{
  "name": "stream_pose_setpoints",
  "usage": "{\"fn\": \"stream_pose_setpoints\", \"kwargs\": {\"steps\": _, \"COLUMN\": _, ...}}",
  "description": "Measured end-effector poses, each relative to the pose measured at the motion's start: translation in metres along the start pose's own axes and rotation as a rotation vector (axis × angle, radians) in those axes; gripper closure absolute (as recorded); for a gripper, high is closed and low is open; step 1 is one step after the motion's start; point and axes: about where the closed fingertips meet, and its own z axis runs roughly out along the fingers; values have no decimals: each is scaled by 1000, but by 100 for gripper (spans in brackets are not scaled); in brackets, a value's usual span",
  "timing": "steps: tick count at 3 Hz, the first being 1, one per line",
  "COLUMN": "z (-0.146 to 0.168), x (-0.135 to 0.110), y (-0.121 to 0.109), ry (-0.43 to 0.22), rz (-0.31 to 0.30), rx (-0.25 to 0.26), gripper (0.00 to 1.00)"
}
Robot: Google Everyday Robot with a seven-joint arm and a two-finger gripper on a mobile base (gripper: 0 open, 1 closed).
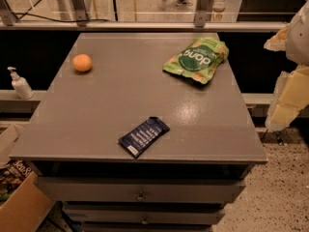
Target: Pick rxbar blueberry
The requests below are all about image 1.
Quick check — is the metal railing frame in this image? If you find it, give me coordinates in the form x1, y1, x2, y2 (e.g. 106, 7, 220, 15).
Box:
1, 0, 308, 32

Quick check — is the green dang snack bag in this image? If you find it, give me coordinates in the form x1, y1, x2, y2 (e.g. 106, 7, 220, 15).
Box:
162, 37, 229, 84

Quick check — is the cardboard box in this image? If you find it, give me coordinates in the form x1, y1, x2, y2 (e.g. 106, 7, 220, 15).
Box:
0, 125, 54, 232

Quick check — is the grey drawer cabinet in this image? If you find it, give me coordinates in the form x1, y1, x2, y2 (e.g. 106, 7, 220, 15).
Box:
11, 33, 267, 232

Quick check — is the black cable on ledge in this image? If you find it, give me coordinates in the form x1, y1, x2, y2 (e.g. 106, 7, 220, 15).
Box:
13, 12, 110, 24

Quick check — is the dark blue rxbar wrapper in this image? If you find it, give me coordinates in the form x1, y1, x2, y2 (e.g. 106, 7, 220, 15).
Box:
118, 117, 170, 159

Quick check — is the snack package in box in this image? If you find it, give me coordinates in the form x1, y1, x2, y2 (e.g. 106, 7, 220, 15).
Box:
0, 160, 33, 204

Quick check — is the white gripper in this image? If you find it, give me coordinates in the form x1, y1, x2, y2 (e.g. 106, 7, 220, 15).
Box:
264, 1, 309, 131

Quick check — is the orange fruit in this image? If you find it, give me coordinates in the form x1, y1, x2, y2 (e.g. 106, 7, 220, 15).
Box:
72, 54, 93, 73

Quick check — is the white pump lotion bottle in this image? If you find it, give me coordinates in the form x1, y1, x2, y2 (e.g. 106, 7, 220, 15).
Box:
8, 67, 34, 100

